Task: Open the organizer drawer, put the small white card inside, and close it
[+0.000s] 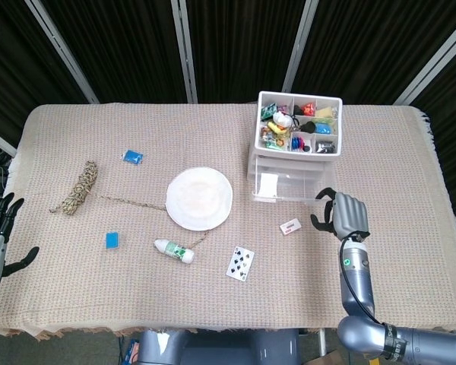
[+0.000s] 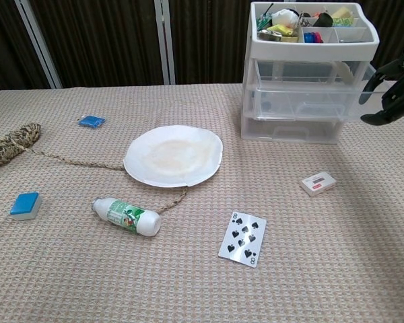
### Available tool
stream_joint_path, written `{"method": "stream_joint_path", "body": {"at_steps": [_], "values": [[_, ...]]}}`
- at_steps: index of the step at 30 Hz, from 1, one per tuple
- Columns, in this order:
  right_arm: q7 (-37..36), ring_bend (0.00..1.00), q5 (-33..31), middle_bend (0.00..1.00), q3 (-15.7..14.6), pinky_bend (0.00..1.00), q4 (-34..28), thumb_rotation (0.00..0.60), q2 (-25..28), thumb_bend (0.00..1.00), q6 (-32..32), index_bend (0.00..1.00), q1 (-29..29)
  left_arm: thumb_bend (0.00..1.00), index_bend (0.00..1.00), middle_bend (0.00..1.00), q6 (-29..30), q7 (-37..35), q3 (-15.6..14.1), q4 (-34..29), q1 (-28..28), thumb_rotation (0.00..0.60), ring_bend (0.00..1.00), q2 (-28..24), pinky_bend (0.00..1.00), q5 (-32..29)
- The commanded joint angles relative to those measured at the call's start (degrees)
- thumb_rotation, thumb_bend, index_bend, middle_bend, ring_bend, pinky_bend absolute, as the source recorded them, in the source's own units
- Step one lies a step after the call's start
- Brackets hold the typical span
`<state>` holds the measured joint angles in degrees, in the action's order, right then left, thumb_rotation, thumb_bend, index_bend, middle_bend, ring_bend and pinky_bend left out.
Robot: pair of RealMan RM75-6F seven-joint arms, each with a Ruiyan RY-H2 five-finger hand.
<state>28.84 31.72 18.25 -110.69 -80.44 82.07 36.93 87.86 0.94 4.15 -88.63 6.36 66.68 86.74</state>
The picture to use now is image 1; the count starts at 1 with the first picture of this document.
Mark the blue white mahjong tile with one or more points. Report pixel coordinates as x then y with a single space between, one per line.
113 240

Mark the dark metal clips pile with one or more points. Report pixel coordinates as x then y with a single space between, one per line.
325 147

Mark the black grey right robot hand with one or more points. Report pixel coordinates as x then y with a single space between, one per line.
351 214

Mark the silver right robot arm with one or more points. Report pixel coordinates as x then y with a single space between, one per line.
355 273

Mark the small orange red item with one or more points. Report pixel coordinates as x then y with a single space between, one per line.
309 109

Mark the white paper slip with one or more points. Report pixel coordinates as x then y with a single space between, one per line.
268 185

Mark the blue plastic packet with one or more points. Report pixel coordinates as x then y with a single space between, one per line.
132 156

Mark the white paper plate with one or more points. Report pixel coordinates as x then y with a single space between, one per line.
199 199

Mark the beige woven tablecloth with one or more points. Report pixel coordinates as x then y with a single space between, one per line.
99 296

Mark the blue red plastic rings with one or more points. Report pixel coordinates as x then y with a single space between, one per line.
298 143

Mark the white plastic drawer unit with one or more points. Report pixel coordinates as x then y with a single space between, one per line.
285 151

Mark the yellow sponge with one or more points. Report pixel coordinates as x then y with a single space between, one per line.
325 112

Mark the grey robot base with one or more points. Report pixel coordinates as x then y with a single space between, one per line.
213 348

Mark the black pleated curtain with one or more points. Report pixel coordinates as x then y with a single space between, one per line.
129 49

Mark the white bottle green label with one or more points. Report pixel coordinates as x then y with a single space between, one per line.
175 251

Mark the white metal frame post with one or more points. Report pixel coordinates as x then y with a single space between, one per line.
433 61
185 51
61 51
0 140
300 45

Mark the green patterned packet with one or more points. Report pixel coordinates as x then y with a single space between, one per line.
328 121

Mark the eight of spades card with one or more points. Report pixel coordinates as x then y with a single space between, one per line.
240 264

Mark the shiny foil wrapped item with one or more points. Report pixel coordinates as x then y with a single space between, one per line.
273 143

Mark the yellow block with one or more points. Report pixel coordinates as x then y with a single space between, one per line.
275 128

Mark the small white box red label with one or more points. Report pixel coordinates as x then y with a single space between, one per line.
290 226

